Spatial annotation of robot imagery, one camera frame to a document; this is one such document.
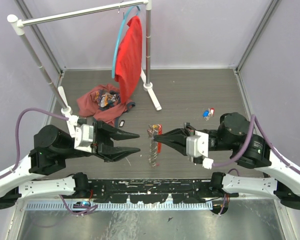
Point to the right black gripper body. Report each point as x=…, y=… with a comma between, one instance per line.
x=188, y=128

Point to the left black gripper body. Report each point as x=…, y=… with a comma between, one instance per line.
x=100, y=137

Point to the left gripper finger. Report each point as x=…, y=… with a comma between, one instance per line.
x=106, y=131
x=116, y=153

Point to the red handled keyring with keys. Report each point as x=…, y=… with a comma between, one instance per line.
x=153, y=130

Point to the blue and red keys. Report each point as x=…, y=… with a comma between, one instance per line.
x=207, y=114

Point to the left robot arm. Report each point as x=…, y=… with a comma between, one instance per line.
x=52, y=147

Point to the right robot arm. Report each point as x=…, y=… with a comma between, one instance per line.
x=234, y=141

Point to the black key tag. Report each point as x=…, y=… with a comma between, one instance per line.
x=120, y=124

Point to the dark red printed shirt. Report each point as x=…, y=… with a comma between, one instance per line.
x=103, y=103

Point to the small electronics board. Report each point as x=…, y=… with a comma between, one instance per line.
x=82, y=205

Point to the bright red shirt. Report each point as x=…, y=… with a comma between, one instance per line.
x=128, y=62

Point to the blue clothes hanger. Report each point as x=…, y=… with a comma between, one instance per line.
x=118, y=40

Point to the white clothes rack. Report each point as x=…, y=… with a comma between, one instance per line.
x=19, y=25

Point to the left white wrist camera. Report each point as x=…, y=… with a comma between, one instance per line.
x=82, y=132

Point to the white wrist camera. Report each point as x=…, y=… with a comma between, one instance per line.
x=82, y=132
x=197, y=149

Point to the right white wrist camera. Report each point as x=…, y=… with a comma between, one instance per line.
x=197, y=149

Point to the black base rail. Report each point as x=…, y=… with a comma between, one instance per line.
x=150, y=191

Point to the grey cable duct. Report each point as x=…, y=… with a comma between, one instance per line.
x=58, y=205

